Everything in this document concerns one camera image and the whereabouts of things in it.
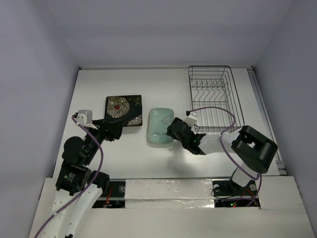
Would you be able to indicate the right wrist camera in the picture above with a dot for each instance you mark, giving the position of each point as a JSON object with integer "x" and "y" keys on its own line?
{"x": 191, "y": 118}

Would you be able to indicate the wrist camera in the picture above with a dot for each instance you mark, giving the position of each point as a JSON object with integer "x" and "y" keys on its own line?
{"x": 84, "y": 118}
{"x": 191, "y": 118}

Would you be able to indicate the pale green plate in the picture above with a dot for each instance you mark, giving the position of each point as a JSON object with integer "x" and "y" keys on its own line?
{"x": 159, "y": 120}

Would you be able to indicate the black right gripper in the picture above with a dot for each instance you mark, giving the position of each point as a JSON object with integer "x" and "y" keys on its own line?
{"x": 179, "y": 131}

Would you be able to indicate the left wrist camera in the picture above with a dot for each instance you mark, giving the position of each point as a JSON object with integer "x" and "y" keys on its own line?
{"x": 84, "y": 118}

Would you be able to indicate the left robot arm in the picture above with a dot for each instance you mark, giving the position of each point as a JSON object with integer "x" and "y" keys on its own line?
{"x": 80, "y": 181}

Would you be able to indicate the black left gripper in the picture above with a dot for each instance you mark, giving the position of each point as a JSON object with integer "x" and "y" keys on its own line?
{"x": 105, "y": 126}

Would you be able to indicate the wire dish rack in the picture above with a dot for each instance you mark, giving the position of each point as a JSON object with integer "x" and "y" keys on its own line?
{"x": 214, "y": 98}

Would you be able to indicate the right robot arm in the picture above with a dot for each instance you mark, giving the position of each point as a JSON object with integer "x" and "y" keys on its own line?
{"x": 249, "y": 150}

